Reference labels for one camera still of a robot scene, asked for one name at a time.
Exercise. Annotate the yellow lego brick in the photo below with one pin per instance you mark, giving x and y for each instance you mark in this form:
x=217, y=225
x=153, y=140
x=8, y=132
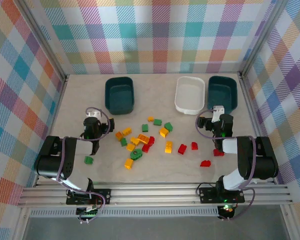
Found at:
x=126, y=131
x=128, y=163
x=168, y=146
x=130, y=147
x=150, y=119
x=134, y=140
x=163, y=132

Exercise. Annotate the red lego brick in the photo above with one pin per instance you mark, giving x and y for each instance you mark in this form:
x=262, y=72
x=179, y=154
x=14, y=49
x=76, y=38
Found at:
x=205, y=163
x=146, y=148
x=151, y=140
x=218, y=152
x=182, y=149
x=194, y=146

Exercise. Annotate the teal plastic container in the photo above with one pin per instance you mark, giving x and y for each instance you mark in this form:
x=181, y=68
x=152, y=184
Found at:
x=222, y=92
x=120, y=97

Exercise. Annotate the white plastic container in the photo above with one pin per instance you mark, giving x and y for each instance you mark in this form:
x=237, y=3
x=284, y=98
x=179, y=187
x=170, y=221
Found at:
x=190, y=95

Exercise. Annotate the orange arch lego brick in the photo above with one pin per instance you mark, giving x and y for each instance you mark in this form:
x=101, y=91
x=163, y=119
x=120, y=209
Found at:
x=143, y=138

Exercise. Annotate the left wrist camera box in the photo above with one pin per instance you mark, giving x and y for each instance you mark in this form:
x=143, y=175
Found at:
x=93, y=114

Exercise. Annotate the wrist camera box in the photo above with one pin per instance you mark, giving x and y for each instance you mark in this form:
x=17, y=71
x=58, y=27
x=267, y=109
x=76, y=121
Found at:
x=218, y=110
x=93, y=114

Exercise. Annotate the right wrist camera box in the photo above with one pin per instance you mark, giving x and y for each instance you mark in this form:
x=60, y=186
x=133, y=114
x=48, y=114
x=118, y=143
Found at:
x=218, y=110

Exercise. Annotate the aluminium table edge rail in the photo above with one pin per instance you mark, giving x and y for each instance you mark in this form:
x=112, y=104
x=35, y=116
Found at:
x=55, y=112
x=252, y=112

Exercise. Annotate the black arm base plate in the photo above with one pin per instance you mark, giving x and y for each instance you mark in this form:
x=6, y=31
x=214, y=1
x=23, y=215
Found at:
x=103, y=193
x=207, y=195

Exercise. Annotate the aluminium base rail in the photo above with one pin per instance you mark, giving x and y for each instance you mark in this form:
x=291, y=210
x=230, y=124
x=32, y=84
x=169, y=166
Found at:
x=152, y=195

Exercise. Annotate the aluminium frame post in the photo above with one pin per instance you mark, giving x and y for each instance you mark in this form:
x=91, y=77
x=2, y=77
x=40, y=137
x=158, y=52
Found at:
x=45, y=37
x=262, y=37

